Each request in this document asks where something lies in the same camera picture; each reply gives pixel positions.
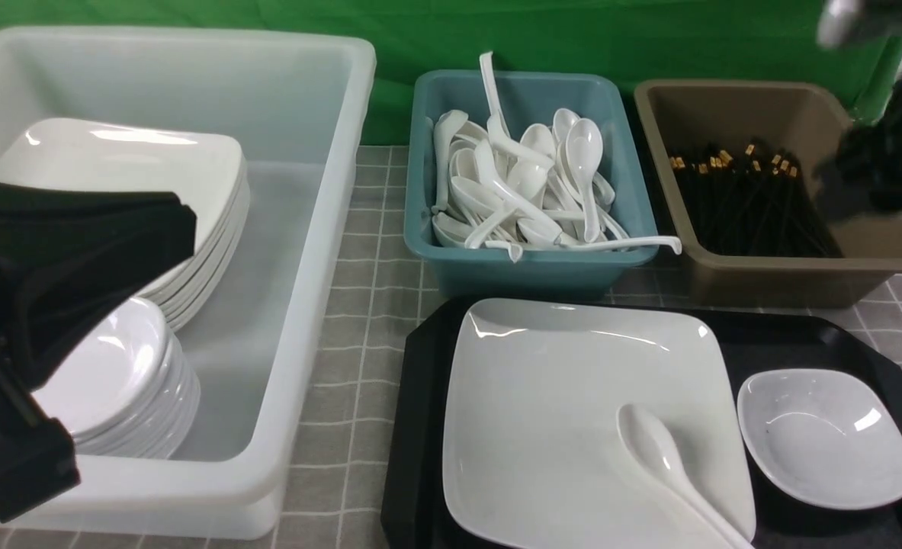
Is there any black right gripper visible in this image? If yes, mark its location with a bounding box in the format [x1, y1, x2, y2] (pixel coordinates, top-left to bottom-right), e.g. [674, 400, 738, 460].
[813, 76, 902, 223]

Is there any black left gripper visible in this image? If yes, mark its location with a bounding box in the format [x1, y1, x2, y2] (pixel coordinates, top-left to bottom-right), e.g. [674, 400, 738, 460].
[0, 183, 197, 524]

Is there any small white bowl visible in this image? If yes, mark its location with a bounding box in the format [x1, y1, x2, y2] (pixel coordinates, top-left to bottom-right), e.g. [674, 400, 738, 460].
[737, 368, 902, 511]

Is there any white spoon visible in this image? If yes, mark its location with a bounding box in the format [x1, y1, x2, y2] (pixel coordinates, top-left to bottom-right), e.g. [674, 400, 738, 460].
[617, 403, 753, 548]

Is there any white square rice plate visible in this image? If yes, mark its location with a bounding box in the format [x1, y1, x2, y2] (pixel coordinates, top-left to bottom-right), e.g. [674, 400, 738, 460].
[441, 298, 757, 548]

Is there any pile of black chopsticks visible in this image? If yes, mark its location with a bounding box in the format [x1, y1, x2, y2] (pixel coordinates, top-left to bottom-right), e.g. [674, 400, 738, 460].
[668, 138, 843, 259]

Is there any brown plastic bin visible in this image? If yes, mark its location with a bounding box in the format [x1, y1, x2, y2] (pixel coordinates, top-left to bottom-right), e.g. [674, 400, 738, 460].
[634, 79, 902, 308]

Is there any stack of small white bowls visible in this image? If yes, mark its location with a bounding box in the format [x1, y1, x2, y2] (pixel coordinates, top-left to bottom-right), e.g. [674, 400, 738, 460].
[33, 298, 202, 460]

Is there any stack of white square plates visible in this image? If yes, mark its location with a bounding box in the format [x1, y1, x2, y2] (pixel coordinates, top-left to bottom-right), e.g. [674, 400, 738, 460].
[0, 117, 251, 330]

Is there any green backdrop cloth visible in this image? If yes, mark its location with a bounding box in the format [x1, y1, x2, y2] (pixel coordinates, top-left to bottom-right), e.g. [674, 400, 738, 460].
[0, 1, 902, 145]

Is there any black serving tray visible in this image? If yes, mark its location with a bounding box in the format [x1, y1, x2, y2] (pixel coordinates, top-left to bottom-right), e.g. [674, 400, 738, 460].
[380, 297, 902, 548]

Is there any teal plastic bin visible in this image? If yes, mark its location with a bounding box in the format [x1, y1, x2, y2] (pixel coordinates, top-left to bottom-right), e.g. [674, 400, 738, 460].
[404, 69, 659, 300]

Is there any large translucent white tub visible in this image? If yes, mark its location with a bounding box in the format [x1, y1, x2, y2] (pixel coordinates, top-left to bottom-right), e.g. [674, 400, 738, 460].
[0, 27, 375, 540]

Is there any pile of white spoons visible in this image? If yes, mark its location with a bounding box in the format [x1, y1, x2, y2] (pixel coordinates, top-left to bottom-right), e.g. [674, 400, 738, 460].
[423, 51, 683, 264]

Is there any grey checked tablecloth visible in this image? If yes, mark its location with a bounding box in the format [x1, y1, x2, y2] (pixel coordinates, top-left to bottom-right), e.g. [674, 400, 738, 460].
[0, 146, 902, 548]

